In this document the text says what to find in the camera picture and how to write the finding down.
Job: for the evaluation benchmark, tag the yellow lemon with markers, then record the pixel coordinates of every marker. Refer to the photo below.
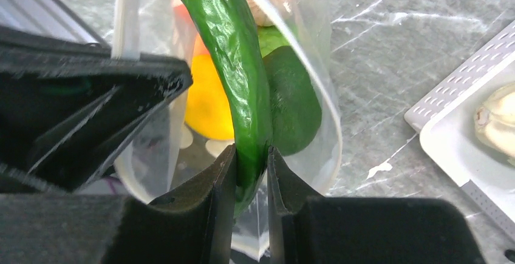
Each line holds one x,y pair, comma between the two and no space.
207,108

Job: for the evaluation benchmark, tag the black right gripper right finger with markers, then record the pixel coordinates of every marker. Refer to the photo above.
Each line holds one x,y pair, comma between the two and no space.
287,193

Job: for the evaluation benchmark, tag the orange tangerine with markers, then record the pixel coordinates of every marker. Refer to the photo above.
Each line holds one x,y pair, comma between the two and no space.
183,14

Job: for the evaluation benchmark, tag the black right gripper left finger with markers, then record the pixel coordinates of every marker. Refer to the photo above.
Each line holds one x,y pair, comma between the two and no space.
198,214

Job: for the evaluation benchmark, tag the white garlic cluster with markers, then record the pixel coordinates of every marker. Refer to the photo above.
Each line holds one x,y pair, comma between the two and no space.
494,121

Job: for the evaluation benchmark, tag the aluminium frame profile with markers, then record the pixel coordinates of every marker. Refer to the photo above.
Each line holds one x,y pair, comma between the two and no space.
50,18

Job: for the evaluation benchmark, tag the light green round fruit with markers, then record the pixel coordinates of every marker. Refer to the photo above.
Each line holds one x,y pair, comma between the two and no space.
270,38

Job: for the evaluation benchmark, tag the white perforated plastic basket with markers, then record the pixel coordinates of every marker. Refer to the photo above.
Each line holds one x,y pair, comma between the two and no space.
443,117

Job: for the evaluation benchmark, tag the dark green cucumber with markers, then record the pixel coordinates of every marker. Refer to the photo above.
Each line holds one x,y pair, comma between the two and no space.
229,33

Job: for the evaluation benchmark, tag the dark green avocado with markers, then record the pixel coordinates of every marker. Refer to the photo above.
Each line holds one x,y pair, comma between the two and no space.
295,109

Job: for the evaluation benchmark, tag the polka dot zip top bag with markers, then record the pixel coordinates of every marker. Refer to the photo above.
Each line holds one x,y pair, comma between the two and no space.
305,26

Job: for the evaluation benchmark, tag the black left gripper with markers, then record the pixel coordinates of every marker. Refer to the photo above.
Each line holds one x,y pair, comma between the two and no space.
68,109

